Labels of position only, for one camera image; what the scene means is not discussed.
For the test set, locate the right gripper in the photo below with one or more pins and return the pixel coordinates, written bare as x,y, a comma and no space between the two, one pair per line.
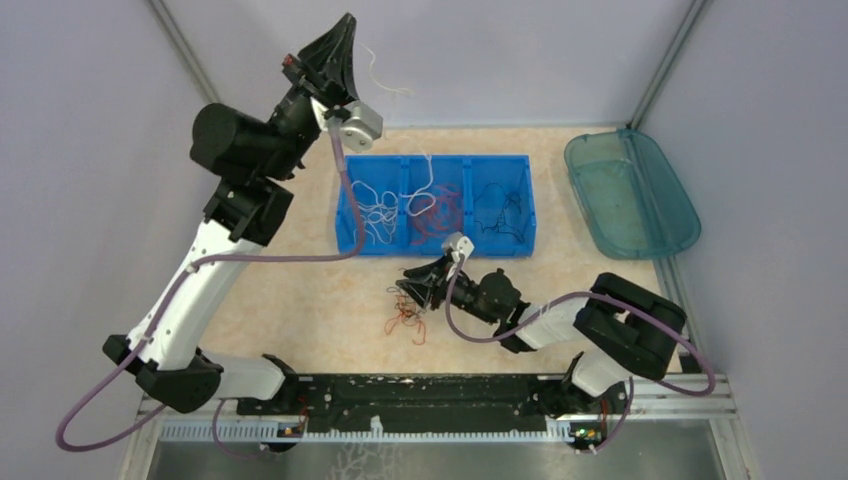
436,284

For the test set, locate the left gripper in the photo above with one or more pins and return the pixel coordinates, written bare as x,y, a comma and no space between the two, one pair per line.
323,68

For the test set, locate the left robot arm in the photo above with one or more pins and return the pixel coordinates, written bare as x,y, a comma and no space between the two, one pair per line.
252,158

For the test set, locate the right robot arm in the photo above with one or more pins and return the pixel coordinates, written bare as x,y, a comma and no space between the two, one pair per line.
631,330

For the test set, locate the blue three-compartment bin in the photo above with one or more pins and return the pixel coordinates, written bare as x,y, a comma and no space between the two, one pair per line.
411,203

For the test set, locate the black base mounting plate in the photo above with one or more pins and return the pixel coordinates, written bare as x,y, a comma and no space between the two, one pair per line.
422,404

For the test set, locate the teal transparent plastic lid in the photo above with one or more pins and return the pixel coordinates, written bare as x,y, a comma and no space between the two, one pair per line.
631,199

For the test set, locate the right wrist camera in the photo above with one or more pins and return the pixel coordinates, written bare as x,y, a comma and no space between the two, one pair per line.
457,246

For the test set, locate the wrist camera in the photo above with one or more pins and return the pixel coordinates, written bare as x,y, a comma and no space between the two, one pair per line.
360,126
457,246

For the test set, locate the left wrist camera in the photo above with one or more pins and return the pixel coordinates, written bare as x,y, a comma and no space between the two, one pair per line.
360,126

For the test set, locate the aluminium front rail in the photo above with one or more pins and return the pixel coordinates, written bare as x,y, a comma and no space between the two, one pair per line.
645,401

